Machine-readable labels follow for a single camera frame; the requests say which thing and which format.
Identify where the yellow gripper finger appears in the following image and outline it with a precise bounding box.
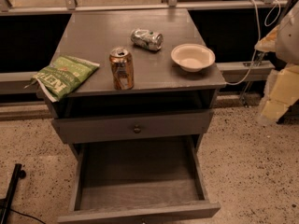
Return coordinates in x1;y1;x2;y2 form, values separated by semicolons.
257;63;299;126
254;26;279;52

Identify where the orange soda can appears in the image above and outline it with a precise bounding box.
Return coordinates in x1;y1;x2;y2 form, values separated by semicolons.
109;47;134;90

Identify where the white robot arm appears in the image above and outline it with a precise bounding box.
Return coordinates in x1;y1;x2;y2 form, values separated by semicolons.
255;2;299;125

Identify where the closed grey upper drawer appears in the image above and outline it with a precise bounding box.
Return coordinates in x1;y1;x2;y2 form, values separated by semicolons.
52;109;213;144

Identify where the crushed silver green can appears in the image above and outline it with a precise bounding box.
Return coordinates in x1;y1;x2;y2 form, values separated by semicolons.
131;28;164;51

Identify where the round drawer knob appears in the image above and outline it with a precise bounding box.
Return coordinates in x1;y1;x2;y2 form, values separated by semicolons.
134;125;141;133

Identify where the open grey lower drawer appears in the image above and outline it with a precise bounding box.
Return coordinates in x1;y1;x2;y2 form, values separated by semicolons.
58;136;221;224

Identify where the white paper bowl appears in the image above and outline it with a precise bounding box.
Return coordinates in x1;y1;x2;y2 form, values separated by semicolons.
171;44;216;72

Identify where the grey wooden cabinet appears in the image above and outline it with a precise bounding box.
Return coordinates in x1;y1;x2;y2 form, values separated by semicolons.
36;8;227;161

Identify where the green chip bag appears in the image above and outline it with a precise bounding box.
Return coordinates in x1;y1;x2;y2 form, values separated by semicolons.
25;55;100;103

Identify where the black floor stand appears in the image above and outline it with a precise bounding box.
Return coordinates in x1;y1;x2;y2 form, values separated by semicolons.
0;163;26;224

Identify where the metal railing frame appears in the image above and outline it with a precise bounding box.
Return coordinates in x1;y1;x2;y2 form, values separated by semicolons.
0;0;299;95

